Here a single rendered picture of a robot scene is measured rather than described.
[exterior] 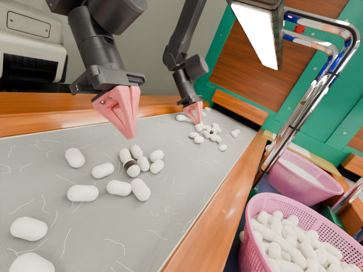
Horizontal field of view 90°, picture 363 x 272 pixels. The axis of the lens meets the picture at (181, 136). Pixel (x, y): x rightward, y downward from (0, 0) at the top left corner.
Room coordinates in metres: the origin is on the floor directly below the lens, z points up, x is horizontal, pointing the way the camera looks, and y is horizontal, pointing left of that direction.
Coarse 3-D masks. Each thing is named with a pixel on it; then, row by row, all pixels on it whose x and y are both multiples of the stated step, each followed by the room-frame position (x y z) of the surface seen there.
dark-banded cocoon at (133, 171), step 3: (126, 159) 0.26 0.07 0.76; (129, 159) 0.26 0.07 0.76; (132, 159) 0.27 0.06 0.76; (123, 165) 0.26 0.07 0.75; (135, 165) 0.25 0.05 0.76; (129, 168) 0.25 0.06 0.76; (132, 168) 0.24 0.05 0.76; (135, 168) 0.25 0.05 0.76; (138, 168) 0.25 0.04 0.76; (129, 171) 0.24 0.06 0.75; (132, 171) 0.24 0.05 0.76; (135, 171) 0.24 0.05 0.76; (138, 171) 0.25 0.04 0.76; (129, 174) 0.24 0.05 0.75; (132, 174) 0.24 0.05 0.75; (135, 174) 0.24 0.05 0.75
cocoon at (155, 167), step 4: (156, 160) 0.30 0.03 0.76; (160, 160) 0.30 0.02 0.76; (152, 164) 0.28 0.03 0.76; (156, 164) 0.28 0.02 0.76; (160, 164) 0.29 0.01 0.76; (152, 168) 0.28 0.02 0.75; (156, 168) 0.28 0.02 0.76; (160, 168) 0.29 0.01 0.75; (152, 172) 0.28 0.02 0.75; (156, 172) 0.28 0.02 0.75
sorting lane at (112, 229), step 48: (0, 144) 0.20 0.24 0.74; (48, 144) 0.24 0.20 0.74; (96, 144) 0.29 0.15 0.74; (144, 144) 0.37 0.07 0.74; (192, 144) 0.48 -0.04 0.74; (240, 144) 0.66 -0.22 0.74; (0, 192) 0.14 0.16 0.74; (48, 192) 0.16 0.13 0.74; (192, 192) 0.28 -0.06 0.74; (0, 240) 0.10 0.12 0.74; (48, 240) 0.11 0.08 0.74; (96, 240) 0.13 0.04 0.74; (144, 240) 0.15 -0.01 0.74
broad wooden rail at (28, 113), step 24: (0, 96) 0.28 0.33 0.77; (24, 96) 0.31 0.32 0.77; (48, 96) 0.35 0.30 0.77; (72, 96) 0.40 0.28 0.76; (144, 96) 0.66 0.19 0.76; (168, 96) 0.82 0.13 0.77; (0, 120) 0.22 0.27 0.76; (24, 120) 0.25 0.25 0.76; (48, 120) 0.28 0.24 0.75; (72, 120) 0.32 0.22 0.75; (96, 120) 0.37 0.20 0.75
